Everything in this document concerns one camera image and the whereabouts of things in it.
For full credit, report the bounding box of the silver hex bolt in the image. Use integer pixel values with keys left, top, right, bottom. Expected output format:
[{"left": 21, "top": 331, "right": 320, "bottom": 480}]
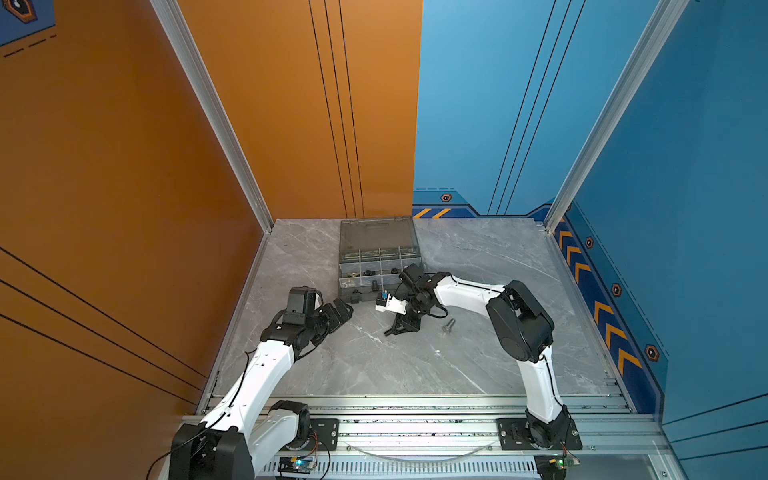
[{"left": 442, "top": 318, "right": 456, "bottom": 334}]

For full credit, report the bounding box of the circuit board right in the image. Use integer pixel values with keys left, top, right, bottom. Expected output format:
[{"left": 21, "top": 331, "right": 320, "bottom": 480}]
[{"left": 534, "top": 455, "right": 581, "bottom": 480}]

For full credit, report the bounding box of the aluminium front rail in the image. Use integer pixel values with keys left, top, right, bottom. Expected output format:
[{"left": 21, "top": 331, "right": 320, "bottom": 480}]
[{"left": 158, "top": 394, "right": 688, "bottom": 480}]

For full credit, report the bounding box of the aluminium corner post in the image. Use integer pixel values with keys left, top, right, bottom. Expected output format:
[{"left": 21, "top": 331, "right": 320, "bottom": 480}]
[
  {"left": 149, "top": 0, "right": 274, "bottom": 234},
  {"left": 543, "top": 0, "right": 689, "bottom": 235}
]

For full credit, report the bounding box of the white cable on rail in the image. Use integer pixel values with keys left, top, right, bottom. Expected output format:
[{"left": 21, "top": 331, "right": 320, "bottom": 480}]
[{"left": 341, "top": 442, "right": 496, "bottom": 464}]

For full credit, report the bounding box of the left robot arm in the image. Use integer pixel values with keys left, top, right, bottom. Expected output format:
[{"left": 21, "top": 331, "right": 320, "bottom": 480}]
[{"left": 167, "top": 286, "right": 354, "bottom": 479}]

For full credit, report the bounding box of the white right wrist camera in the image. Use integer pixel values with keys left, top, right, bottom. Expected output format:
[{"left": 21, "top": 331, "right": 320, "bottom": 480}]
[{"left": 375, "top": 291, "right": 408, "bottom": 315}]

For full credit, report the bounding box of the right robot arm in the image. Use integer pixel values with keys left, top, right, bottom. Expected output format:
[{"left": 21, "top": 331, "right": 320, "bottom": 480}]
[{"left": 375, "top": 264, "right": 581, "bottom": 450}]

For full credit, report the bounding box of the grey plastic organizer box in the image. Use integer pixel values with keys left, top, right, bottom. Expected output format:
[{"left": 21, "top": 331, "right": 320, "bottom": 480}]
[{"left": 338, "top": 217, "right": 422, "bottom": 303}]

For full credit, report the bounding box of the aluminium right corner post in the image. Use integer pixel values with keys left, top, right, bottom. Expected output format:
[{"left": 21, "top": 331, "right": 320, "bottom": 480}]
[{"left": 543, "top": 0, "right": 689, "bottom": 235}]

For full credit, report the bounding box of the green circuit board left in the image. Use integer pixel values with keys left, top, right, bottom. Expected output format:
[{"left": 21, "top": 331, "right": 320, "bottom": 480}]
[{"left": 277, "top": 456, "right": 317, "bottom": 478}]

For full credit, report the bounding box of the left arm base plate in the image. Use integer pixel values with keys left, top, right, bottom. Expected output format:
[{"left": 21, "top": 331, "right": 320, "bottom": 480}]
[{"left": 278, "top": 417, "right": 340, "bottom": 452}]

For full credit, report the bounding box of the aluminium left corner post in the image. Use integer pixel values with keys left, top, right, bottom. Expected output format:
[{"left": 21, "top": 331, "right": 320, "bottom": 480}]
[{"left": 149, "top": 0, "right": 274, "bottom": 234}]

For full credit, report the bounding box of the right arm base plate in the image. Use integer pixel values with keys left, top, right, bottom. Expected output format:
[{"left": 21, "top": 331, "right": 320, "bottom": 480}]
[{"left": 496, "top": 417, "right": 583, "bottom": 451}]

